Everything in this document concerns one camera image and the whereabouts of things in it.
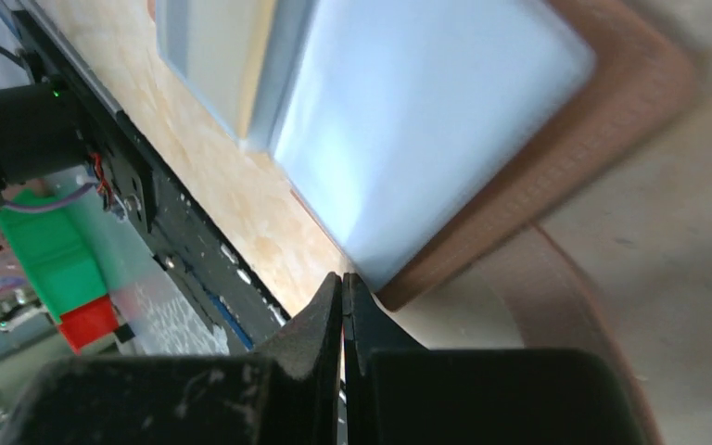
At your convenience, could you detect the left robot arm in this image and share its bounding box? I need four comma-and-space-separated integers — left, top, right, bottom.
0, 83, 91, 207

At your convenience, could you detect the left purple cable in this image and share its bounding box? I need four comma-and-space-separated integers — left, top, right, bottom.
2, 181, 99, 216

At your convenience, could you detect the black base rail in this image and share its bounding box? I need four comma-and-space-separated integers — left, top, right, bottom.
13, 1, 287, 354

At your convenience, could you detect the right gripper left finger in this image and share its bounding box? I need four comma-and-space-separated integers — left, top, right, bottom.
0, 273, 343, 444

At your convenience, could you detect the pink leather card holder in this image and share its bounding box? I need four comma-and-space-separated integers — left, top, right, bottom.
146, 0, 701, 445

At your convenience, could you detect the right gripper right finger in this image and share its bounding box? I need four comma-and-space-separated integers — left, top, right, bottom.
342, 273, 645, 444

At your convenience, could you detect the green and red box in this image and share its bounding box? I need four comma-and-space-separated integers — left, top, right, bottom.
0, 209, 119, 354

